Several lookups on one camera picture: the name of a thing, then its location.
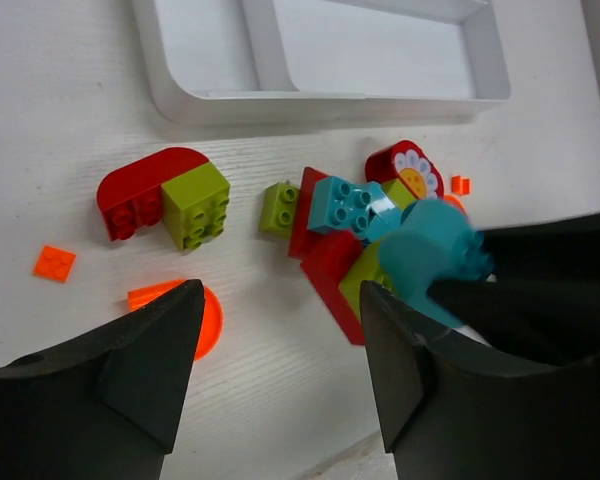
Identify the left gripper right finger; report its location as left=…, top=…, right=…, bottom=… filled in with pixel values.
left=360, top=281, right=600, bottom=479

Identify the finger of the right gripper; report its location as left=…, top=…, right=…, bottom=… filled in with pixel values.
left=428, top=280, right=600, bottom=366
left=483, top=212, right=600, bottom=284

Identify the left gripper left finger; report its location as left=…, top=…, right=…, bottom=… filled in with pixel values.
left=0, top=280, right=205, bottom=479

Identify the teal rounded lego brick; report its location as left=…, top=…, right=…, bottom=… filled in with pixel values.
left=378, top=199, right=494, bottom=331

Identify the red slope lego brick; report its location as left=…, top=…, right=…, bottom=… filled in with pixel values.
left=288, top=167, right=364, bottom=346

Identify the red arch lego brick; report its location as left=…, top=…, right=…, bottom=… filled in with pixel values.
left=96, top=147, right=209, bottom=241

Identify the green square lego brick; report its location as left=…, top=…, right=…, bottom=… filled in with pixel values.
left=161, top=162, right=230, bottom=251

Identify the teal square lego brick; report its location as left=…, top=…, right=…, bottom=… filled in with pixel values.
left=307, top=176, right=403, bottom=244

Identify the small green lego brick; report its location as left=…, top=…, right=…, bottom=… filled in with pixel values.
left=258, top=181, right=299, bottom=240

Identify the orange round lego left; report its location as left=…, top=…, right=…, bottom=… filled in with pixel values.
left=127, top=279, right=224, bottom=361

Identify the orange round lego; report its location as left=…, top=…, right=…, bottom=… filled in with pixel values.
left=442, top=195, right=468, bottom=216
left=127, top=279, right=224, bottom=361

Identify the tiny orange lego piece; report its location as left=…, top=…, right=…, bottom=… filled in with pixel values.
left=451, top=175, right=471, bottom=196

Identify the orange round lego right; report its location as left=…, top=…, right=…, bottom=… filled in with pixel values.
left=442, top=195, right=468, bottom=216

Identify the small orange flat plate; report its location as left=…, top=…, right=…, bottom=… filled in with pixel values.
left=32, top=245, right=77, bottom=283

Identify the green lego under flower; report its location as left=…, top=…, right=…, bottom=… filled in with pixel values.
left=381, top=179, right=418, bottom=211

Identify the red flower lego brick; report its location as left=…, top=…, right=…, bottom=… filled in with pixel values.
left=364, top=140, right=445, bottom=199

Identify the white compartment tray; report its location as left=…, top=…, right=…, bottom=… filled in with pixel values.
left=132, top=1, right=511, bottom=126

